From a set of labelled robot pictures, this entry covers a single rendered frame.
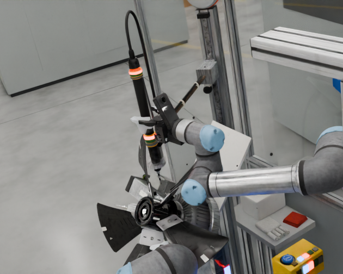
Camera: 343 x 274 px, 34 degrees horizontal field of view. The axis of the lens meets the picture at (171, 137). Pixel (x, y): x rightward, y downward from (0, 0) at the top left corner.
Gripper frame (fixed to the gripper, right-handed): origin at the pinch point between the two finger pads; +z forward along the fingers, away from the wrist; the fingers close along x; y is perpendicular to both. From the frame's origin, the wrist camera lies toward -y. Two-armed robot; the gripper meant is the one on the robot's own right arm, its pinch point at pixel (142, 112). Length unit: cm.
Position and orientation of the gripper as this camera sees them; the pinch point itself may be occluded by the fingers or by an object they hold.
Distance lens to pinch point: 193.1
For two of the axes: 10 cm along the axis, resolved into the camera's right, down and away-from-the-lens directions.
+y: 1.9, 8.8, 4.4
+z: -6.7, -2.2, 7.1
